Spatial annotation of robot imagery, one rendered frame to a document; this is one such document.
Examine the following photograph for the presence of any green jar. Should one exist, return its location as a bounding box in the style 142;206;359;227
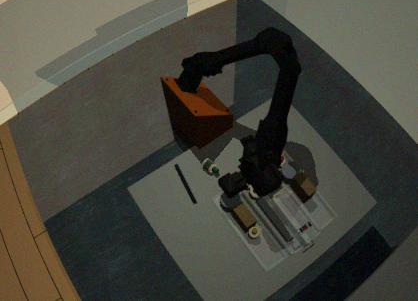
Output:
202;158;219;174

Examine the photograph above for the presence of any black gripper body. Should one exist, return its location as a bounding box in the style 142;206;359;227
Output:
218;157;253;198

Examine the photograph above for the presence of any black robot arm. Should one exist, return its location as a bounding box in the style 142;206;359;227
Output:
173;27;301;197

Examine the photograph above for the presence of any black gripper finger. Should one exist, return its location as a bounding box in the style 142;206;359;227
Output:
231;171;248;191

